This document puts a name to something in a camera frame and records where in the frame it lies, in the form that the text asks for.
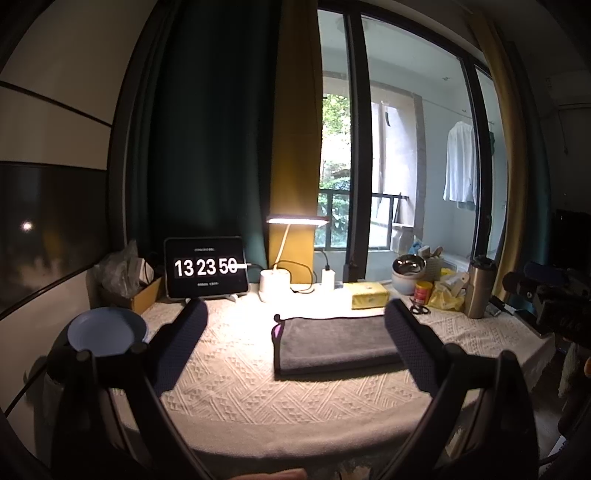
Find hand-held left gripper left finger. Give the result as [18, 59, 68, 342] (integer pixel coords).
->
[46, 298, 232, 480]

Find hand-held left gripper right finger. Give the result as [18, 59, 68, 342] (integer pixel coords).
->
[369, 299, 540, 480]

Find grey towel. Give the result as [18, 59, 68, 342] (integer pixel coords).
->
[272, 314, 408, 382]

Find person's left hand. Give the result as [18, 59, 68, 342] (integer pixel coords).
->
[235, 468, 308, 480]

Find yellow packets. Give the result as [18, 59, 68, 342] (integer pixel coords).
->
[428, 271, 468, 312]

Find cardboard box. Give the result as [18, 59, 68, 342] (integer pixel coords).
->
[102, 276, 163, 315]

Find white patterned tablecloth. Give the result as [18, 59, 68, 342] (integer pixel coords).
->
[110, 281, 556, 462]

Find yellow tissue pack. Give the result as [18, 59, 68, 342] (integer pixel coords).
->
[344, 282, 390, 310]

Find blue plate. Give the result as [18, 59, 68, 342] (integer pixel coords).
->
[67, 308, 149, 357]

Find white rice cooker pot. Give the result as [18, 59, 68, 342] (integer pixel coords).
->
[392, 253, 428, 295]

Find steel tumbler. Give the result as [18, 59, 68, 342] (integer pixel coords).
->
[464, 256, 498, 319]

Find tablet with clock display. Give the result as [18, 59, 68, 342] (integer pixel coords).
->
[164, 236, 250, 301]

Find clear plastic bag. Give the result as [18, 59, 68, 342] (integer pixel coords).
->
[94, 239, 156, 297]

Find white desk lamp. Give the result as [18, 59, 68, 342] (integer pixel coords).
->
[259, 215, 331, 304]

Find dark green curtain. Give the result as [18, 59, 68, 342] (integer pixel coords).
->
[124, 0, 283, 274]
[502, 41, 557, 278]

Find black balcony railing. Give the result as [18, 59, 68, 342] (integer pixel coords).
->
[318, 188, 410, 250]

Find white hanging shirt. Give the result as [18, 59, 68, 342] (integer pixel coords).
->
[443, 120, 479, 211]

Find white air conditioner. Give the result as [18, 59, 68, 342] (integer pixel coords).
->
[545, 69, 591, 110]

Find yellow curtain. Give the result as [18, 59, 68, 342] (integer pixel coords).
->
[267, 0, 325, 283]

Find black cable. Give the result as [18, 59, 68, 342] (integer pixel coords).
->
[271, 260, 320, 294]

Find black sliding door frame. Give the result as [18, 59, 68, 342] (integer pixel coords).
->
[342, 8, 509, 283]

